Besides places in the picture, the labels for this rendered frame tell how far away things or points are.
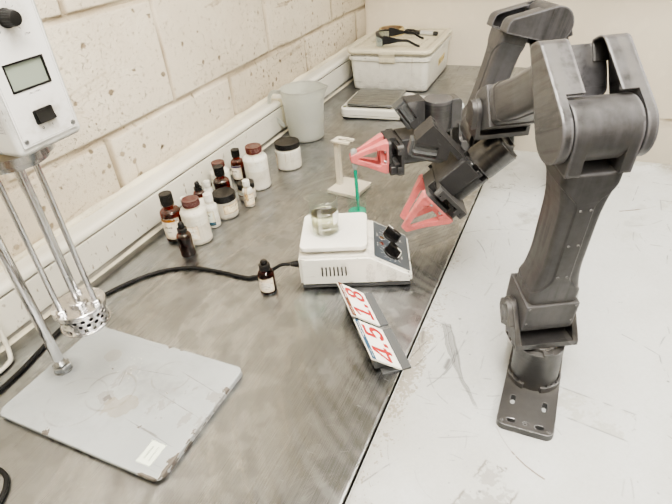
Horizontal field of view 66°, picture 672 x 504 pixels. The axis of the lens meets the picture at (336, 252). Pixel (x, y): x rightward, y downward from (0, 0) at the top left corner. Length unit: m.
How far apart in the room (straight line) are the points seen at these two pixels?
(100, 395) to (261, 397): 0.24
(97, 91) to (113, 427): 0.65
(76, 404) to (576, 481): 0.67
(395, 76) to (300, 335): 1.28
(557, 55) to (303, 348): 0.54
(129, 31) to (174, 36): 0.14
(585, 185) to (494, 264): 0.46
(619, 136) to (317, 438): 0.50
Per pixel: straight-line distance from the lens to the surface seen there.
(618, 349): 0.89
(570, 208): 0.60
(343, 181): 1.30
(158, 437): 0.77
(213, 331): 0.91
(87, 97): 1.14
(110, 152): 1.18
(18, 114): 0.58
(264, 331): 0.88
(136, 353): 0.90
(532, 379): 0.77
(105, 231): 1.12
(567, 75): 0.56
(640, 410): 0.82
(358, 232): 0.93
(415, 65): 1.93
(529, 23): 1.06
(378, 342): 0.81
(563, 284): 0.68
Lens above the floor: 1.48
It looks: 34 degrees down
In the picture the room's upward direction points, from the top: 5 degrees counter-clockwise
